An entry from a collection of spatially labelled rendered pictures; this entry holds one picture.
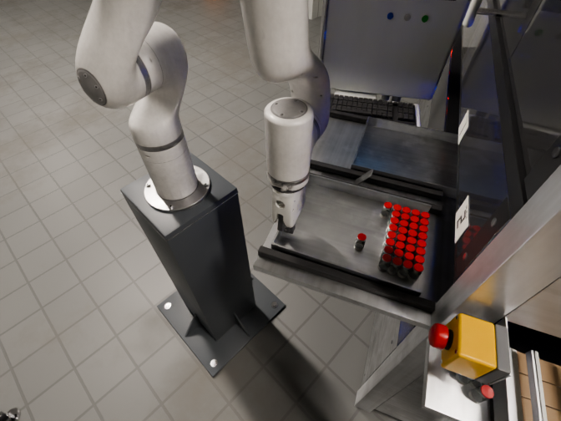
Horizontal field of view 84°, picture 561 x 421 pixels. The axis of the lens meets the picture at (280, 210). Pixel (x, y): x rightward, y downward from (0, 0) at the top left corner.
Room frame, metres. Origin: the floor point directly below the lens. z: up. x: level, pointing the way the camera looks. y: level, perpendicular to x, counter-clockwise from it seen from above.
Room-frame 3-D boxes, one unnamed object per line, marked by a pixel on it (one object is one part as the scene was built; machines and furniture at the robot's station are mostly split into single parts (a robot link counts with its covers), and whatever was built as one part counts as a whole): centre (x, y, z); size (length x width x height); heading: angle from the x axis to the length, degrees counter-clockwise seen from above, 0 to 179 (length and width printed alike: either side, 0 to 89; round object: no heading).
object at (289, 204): (0.46, -0.02, 1.03); 0.10 x 0.07 x 0.11; 159
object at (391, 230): (0.44, -0.26, 0.90); 0.18 x 0.02 x 0.05; 158
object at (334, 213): (0.47, -0.18, 0.90); 0.34 x 0.26 x 0.04; 68
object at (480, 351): (0.15, -0.31, 0.99); 0.08 x 0.07 x 0.07; 69
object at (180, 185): (0.65, 0.30, 0.95); 0.19 x 0.19 x 0.18
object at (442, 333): (0.17, -0.26, 0.99); 0.04 x 0.04 x 0.04; 69
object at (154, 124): (0.68, 0.29, 1.16); 0.19 x 0.12 x 0.24; 149
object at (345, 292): (0.61, -0.29, 0.87); 0.70 x 0.48 x 0.02; 159
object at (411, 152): (0.75, -0.41, 0.90); 0.34 x 0.26 x 0.04; 69
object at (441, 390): (0.13, -0.34, 0.87); 0.14 x 0.13 x 0.02; 69
